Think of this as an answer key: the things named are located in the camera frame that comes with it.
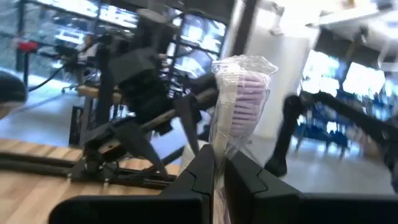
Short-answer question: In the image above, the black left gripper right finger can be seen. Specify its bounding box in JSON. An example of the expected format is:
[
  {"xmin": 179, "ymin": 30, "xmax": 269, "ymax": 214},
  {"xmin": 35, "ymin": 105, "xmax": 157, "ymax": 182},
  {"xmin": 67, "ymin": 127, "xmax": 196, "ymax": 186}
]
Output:
[{"xmin": 224, "ymin": 151, "xmax": 398, "ymax": 224}]

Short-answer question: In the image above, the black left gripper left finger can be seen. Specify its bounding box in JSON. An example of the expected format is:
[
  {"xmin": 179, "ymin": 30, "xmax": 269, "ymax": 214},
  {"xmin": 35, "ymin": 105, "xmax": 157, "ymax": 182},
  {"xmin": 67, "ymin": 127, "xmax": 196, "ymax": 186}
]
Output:
[{"xmin": 48, "ymin": 144, "xmax": 215, "ymax": 224}]

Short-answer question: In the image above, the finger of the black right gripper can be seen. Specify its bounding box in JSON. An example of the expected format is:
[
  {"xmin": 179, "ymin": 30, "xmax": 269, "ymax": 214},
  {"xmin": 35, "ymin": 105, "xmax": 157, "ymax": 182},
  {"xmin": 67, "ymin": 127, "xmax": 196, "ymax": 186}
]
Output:
[
  {"xmin": 174, "ymin": 94, "xmax": 200, "ymax": 156},
  {"xmin": 119, "ymin": 119, "xmax": 170, "ymax": 179}
]

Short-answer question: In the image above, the purple toothbrush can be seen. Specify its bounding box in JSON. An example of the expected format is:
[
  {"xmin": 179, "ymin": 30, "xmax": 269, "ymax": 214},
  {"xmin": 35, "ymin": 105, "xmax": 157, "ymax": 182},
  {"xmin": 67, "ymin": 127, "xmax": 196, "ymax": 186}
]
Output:
[{"xmin": 210, "ymin": 54, "xmax": 279, "ymax": 224}]

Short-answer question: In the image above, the wooden side table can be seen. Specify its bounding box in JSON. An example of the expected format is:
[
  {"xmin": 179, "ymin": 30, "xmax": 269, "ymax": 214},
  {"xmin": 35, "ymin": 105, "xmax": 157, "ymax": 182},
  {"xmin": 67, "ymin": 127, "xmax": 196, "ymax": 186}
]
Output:
[{"xmin": 76, "ymin": 85, "xmax": 124, "ymax": 106}]

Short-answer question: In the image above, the person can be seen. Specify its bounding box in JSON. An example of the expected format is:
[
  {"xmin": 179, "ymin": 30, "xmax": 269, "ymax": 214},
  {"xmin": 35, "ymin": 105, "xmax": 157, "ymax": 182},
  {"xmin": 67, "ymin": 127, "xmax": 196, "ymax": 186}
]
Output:
[
  {"xmin": 74, "ymin": 32, "xmax": 103, "ymax": 69},
  {"xmin": 0, "ymin": 70, "xmax": 29, "ymax": 121}
]

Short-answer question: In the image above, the black pillar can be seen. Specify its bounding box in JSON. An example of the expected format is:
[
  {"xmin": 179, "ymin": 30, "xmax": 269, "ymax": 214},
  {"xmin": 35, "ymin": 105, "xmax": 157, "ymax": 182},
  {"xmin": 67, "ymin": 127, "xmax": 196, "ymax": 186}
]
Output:
[{"xmin": 230, "ymin": 0, "xmax": 259, "ymax": 57}]

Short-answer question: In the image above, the black bent stand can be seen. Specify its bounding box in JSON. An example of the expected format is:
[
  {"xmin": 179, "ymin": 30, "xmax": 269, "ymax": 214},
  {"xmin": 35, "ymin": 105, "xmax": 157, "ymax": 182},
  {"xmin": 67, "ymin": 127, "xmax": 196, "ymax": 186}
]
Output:
[{"xmin": 265, "ymin": 90, "xmax": 398, "ymax": 194}]

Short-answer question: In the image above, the red topped stanchion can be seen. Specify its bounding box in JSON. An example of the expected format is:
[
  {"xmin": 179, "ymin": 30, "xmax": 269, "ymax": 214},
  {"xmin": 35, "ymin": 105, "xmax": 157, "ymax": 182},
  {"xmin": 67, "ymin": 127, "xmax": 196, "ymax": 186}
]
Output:
[{"xmin": 17, "ymin": 39, "xmax": 40, "ymax": 93}]

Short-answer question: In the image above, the black table frame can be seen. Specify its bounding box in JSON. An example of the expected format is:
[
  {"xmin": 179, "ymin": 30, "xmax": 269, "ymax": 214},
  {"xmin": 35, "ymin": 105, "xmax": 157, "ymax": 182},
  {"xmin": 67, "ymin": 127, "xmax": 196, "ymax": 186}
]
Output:
[{"xmin": 0, "ymin": 151, "xmax": 180, "ymax": 191}]

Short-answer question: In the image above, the black floor cable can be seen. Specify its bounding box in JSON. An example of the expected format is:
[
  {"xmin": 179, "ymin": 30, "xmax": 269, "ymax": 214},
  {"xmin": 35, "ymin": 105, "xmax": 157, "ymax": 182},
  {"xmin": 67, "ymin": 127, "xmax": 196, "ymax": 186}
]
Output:
[{"xmin": 27, "ymin": 63, "xmax": 68, "ymax": 93}]

